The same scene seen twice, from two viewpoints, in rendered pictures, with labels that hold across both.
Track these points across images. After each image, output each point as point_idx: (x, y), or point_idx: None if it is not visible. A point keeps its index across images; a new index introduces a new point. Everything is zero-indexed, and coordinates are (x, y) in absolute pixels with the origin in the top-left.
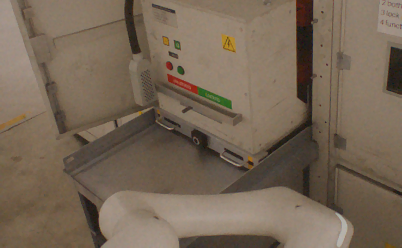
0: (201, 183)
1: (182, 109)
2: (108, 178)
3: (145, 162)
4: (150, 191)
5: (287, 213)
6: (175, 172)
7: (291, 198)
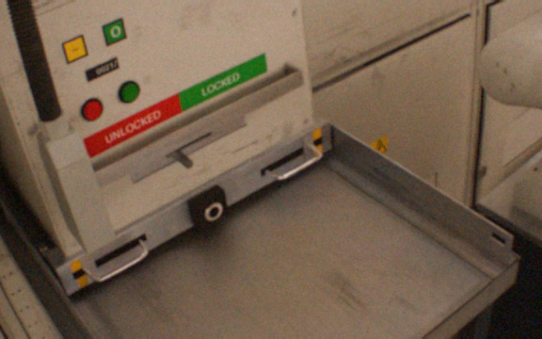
0: (327, 228)
1: (186, 160)
2: None
3: (220, 323)
4: (333, 307)
5: None
6: (278, 268)
7: (538, 20)
